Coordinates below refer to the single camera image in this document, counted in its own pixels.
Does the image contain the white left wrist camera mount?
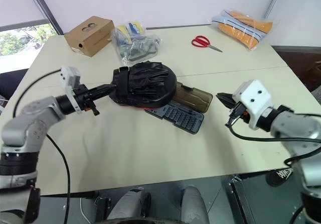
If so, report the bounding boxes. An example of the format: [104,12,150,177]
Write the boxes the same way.
[60,65,83,115]

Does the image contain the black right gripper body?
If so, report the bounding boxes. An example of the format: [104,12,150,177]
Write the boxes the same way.
[225,102,251,128]

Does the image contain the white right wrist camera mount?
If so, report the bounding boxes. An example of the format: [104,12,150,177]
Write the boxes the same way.
[232,79,275,131]

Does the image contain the clear plastic bag of parts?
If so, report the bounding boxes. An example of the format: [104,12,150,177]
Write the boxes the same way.
[111,20,161,66]

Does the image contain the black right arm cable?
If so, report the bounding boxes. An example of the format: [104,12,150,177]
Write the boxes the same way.
[225,123,321,167]

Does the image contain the black shoe with white print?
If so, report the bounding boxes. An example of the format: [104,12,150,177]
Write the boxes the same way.
[265,167,294,188]

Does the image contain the brown cardboard box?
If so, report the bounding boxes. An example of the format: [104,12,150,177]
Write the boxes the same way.
[64,16,115,58]

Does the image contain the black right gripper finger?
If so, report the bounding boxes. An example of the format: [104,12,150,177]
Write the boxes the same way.
[219,97,237,109]
[216,92,235,101]

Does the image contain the grey rounded leg shape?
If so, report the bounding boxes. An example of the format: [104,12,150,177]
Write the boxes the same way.
[107,187,151,224]
[181,185,210,224]

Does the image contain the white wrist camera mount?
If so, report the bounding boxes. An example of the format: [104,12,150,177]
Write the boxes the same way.
[232,79,275,131]
[60,65,83,115]

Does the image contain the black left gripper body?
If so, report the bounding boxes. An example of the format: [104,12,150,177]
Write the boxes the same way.
[72,84,101,116]

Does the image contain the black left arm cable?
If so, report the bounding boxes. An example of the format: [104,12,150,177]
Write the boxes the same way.
[11,68,72,224]

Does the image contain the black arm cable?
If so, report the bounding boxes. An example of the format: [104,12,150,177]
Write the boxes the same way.
[225,123,321,167]
[11,68,72,224]

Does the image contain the red handled scissors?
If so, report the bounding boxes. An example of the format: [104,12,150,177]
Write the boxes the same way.
[191,35,224,53]

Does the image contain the orange insole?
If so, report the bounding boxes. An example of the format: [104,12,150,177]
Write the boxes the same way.
[217,23,262,50]
[229,10,274,33]

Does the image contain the drill bit case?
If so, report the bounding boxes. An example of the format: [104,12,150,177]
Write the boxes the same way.
[144,81,214,135]

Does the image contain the dark window frame post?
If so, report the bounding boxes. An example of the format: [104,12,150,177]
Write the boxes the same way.
[23,0,64,36]

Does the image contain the black boxing focus pad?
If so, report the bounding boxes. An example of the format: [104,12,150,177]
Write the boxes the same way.
[110,61,178,109]

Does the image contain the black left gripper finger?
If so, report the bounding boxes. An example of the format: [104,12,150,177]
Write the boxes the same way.
[84,89,113,102]
[87,83,117,95]

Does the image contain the metal table frame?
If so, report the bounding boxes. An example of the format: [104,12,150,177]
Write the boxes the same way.
[227,175,253,224]

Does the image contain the clear bag of insoles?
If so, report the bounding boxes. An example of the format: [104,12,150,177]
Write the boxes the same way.
[211,8,280,52]

